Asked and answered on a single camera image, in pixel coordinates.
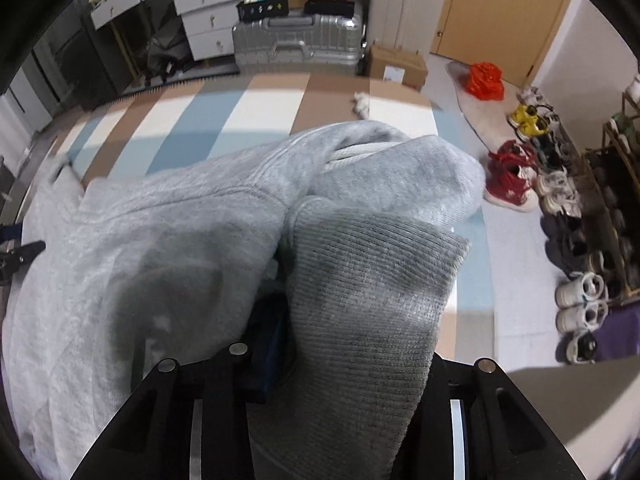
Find grey VLONE hoodie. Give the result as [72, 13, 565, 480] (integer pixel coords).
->
[2, 120, 485, 479]

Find purple bag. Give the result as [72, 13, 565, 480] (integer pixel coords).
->
[594, 302, 640, 362]

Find red sneakers on floor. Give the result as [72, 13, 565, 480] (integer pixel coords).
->
[484, 140, 539, 212]

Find wooden shoe rack with shoes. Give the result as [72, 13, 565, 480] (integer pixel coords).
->
[539, 74, 640, 306]

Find checkered bed blanket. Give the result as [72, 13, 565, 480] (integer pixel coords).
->
[49, 71, 497, 361]

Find yellow sneakers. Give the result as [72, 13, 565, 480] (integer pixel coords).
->
[506, 104, 549, 141]

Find orange plastic bag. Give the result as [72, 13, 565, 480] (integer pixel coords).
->
[464, 62, 504, 101]

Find silver aluminium suitcase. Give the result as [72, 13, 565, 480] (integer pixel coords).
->
[232, 13, 364, 75]

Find cardboard box on floor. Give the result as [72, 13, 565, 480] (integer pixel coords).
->
[368, 44, 428, 91]

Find tan wooden door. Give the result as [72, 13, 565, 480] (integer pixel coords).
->
[432, 0, 570, 88]

